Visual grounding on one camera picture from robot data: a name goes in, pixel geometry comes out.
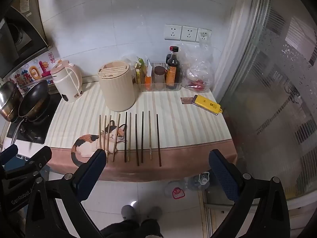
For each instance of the soy sauce bottle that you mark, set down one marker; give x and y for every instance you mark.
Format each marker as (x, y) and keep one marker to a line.
(172, 73)

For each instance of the frosted glass door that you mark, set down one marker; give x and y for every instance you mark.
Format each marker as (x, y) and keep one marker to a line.
(272, 79)

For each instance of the yellow box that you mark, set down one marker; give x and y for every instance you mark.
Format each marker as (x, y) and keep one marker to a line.
(137, 76)

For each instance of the metal pot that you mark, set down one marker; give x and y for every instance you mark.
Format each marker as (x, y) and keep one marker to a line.
(8, 99)

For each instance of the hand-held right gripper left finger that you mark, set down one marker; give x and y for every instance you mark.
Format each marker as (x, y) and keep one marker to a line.
(91, 172)

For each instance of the red food in bag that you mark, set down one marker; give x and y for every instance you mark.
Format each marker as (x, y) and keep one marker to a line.
(195, 84)

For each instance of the cream ribbed utensil holder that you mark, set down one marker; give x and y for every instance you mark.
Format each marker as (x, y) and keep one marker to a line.
(116, 89)

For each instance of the dark glass bottle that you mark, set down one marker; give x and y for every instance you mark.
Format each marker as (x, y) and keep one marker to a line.
(168, 57)

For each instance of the person's dark pants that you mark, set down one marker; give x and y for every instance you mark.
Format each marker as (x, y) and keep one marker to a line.
(133, 229)

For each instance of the colourful wall sticker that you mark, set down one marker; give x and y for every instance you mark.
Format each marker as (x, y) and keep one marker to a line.
(32, 73)

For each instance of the metal hook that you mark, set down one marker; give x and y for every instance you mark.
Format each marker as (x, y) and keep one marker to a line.
(293, 93)

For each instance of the clear plastic bag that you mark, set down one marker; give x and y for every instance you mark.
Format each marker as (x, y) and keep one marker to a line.
(199, 63)

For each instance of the cream electric kettle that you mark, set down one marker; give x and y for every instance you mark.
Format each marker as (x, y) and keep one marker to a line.
(66, 81)

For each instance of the clear plastic organizer tray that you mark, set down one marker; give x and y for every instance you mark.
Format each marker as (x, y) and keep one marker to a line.
(179, 85)

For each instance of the brown card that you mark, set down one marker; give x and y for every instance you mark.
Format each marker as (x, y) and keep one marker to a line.
(186, 101)

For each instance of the striped cat tablecloth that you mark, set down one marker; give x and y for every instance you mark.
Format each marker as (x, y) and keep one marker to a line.
(178, 131)

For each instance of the white wall socket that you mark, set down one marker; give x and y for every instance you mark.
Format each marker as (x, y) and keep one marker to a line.
(173, 32)
(189, 33)
(204, 36)

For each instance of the black wok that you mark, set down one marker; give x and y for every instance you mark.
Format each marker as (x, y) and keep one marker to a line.
(33, 99)

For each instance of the green packet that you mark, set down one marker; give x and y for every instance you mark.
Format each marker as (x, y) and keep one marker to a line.
(141, 63)

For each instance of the range hood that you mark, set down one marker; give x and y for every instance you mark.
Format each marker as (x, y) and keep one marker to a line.
(17, 34)

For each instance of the grey slipper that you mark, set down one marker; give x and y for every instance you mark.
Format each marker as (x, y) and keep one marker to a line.
(128, 212)
(154, 212)

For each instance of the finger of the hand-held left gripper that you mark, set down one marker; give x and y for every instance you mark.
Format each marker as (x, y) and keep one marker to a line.
(40, 157)
(9, 153)

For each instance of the clear plastic bottle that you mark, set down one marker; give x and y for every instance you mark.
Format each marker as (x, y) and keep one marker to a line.
(198, 181)

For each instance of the brown lid jar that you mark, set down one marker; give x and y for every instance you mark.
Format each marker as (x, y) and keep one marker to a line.
(159, 78)

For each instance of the orange bottle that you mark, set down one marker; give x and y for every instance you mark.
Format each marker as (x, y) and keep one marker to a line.
(148, 78)

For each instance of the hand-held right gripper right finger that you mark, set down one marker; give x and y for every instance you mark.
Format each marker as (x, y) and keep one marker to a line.
(223, 176)

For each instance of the black induction cooktop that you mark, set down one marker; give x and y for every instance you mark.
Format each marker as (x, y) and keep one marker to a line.
(37, 129)

